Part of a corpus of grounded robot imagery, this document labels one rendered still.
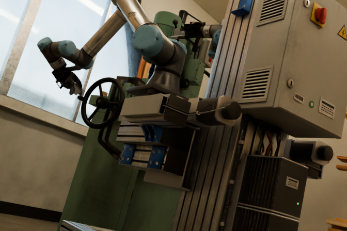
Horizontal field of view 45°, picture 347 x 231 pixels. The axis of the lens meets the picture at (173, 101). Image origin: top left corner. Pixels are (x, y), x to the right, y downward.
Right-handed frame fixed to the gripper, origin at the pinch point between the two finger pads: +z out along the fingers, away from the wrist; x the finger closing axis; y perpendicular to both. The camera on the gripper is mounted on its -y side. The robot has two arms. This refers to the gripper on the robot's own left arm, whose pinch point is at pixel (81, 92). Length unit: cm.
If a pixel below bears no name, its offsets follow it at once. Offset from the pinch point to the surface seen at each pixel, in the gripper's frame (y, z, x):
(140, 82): -22.2, 12.4, 20.5
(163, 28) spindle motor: -63, 3, 19
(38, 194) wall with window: 5, 107, -120
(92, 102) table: -13.5, 19.4, -14.5
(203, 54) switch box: -77, 35, 30
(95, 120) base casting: -3.7, 24.7, -8.0
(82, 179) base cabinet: 27.0, 41.0, -6.7
